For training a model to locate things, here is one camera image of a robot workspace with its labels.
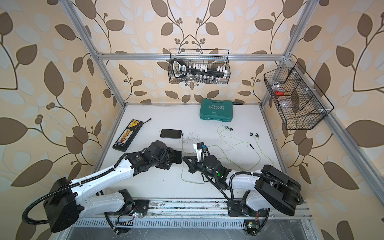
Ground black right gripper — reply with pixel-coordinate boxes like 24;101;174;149
183;155;218;181

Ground blue edged black smartphone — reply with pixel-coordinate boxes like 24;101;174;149
160;129;183;139

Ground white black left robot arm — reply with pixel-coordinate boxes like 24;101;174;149
22;141;183;233

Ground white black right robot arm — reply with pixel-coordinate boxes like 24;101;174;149
183;155;304;217

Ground black yellow battery pack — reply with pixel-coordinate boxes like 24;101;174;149
113;118;152;152

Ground green plastic tool case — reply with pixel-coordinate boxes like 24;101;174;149
200;99;233;122

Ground red item in basket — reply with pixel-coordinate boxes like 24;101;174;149
274;87;286;97

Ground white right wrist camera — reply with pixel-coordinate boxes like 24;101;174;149
193;142;208;162

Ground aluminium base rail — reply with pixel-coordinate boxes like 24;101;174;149
64;197;313;230

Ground black socket holder rail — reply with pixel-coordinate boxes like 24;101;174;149
168;58;231;84

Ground black wire basket back wall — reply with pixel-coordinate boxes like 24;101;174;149
168;48;231;85

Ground black wire basket wall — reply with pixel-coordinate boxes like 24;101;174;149
264;63;335;130
168;48;231;85

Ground black wire basket right wall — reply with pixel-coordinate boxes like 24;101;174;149
264;63;335;130

